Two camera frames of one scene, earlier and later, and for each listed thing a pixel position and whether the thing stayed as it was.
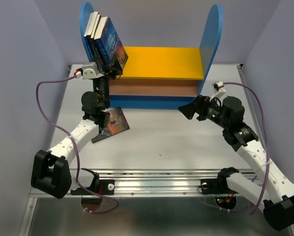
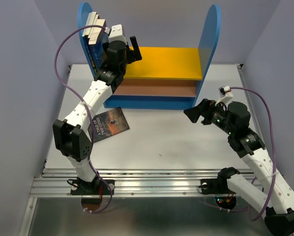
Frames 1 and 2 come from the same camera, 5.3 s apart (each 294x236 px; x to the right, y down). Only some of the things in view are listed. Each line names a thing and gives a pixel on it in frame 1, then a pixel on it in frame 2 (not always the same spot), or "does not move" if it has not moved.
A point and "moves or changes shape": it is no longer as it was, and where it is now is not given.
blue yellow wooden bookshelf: [162, 77] does not move
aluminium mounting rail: [162, 183] does not move
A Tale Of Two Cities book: [117, 124] does not move
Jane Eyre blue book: [110, 45] moves or changes shape
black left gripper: [110, 75] → [132, 56]
